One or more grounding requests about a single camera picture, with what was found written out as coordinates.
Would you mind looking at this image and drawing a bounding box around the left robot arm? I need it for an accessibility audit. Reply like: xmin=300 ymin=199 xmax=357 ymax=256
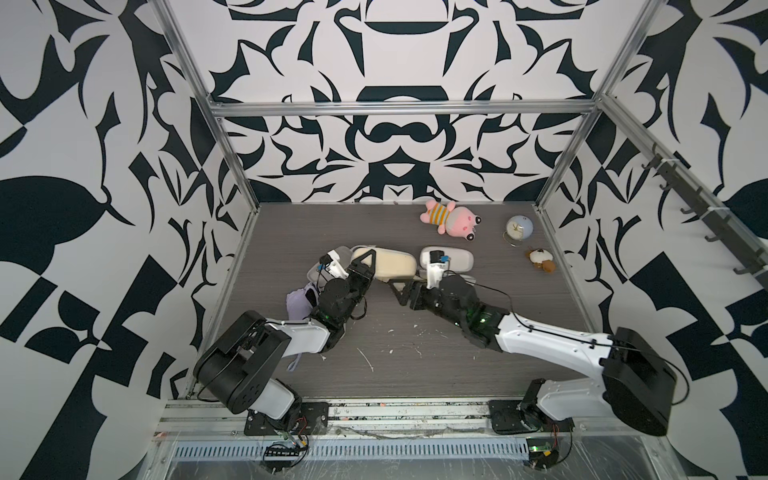
xmin=193 ymin=248 xmax=377 ymax=431

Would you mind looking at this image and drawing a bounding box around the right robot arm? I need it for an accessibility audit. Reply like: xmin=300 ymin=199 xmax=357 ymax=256
xmin=389 ymin=275 xmax=681 ymax=436

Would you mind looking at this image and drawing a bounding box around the pink plush toy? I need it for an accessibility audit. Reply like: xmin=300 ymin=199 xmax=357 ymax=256
xmin=420 ymin=200 xmax=482 ymax=241

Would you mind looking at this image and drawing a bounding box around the blue alarm clock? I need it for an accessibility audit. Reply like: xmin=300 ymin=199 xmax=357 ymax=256
xmin=503 ymin=215 xmax=534 ymax=246

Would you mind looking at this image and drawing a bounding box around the brown white plush toy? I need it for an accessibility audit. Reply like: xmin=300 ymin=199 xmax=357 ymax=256
xmin=526 ymin=249 xmax=557 ymax=273

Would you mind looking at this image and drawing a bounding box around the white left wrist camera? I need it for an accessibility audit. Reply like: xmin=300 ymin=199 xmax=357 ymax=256
xmin=318 ymin=250 xmax=348 ymax=279

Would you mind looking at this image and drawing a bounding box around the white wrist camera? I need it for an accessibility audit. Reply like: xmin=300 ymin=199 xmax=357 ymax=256
xmin=318 ymin=250 xmax=348 ymax=279
xmin=426 ymin=250 xmax=450 ymax=289

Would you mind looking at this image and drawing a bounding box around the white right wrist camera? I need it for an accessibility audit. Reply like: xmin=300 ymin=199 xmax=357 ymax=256
xmin=426 ymin=250 xmax=450 ymax=289

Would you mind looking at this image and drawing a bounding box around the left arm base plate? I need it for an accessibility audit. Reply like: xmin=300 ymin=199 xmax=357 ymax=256
xmin=244 ymin=402 xmax=330 ymax=436

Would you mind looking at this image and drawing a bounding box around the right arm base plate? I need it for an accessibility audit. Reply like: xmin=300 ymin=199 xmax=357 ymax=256
xmin=488 ymin=400 xmax=574 ymax=435

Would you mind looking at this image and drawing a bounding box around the wall hook rack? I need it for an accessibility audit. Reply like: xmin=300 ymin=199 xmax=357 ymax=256
xmin=643 ymin=142 xmax=767 ymax=290

